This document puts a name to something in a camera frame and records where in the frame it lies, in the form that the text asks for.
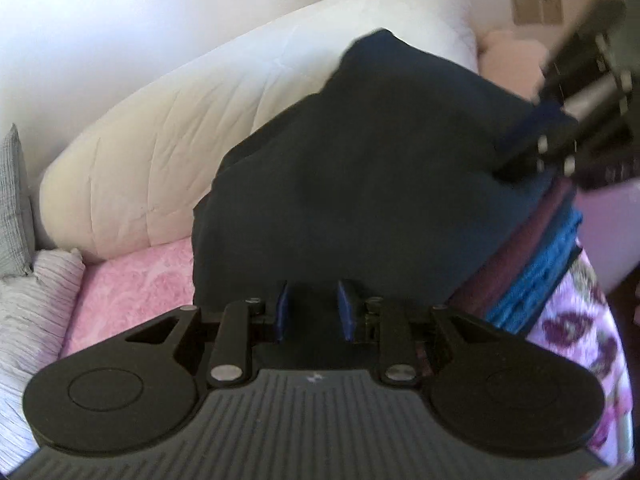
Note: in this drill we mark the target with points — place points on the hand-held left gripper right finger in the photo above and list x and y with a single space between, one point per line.
346 312

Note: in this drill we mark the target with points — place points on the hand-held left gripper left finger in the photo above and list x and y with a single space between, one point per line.
281 314

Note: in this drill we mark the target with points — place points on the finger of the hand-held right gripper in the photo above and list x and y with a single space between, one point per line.
535 135

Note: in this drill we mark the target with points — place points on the dark long-sleeved sweater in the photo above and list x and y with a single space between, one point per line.
350 185

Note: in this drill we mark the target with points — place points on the pale lavender sheet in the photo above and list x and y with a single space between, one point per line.
607 225

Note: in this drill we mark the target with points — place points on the folded maroon cloth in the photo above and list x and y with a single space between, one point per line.
520 252

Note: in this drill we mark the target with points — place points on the folded blue knit cloth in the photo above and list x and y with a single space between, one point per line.
542 280

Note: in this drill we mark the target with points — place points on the pink floral blanket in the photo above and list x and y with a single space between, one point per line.
135 280

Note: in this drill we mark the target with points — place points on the white quilt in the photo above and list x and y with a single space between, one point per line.
175 135

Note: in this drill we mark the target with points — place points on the lavender striped pillow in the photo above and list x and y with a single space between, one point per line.
35 340

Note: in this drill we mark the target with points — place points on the grey pillow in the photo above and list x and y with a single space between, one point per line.
12 205

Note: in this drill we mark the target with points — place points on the beige wall socket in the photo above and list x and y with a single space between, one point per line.
551 7
525 7

